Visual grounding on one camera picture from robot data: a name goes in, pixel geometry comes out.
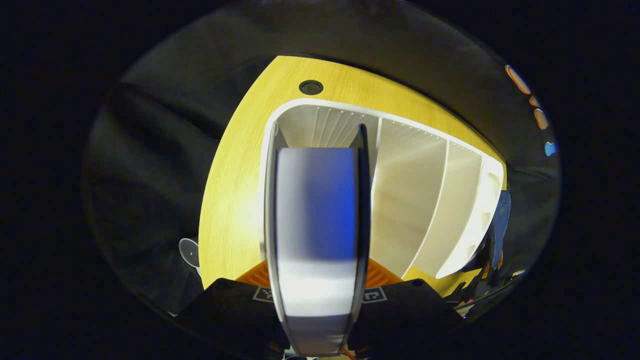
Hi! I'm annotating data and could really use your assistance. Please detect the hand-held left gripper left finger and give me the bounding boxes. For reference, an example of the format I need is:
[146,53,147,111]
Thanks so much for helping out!
[172,257,291,358]

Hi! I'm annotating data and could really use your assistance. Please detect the pale round object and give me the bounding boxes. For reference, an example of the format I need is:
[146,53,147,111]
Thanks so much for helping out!
[178,237,202,276]

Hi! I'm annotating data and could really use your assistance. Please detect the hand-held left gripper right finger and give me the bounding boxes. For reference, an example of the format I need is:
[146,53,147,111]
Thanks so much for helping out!
[350,257,463,356]

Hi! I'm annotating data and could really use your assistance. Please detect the white plastic bookshelf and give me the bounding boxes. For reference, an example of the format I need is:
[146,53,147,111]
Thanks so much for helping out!
[258,97,506,280]

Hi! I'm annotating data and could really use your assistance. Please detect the blue schoolbag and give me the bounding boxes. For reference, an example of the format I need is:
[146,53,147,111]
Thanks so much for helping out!
[477,190,512,273]

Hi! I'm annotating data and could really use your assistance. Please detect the black backdrop cloth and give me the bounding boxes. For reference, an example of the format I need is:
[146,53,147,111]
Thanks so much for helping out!
[82,0,561,321]

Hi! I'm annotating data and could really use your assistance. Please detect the dark face cover book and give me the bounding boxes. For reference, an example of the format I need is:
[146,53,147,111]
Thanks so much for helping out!
[263,123,372,357]

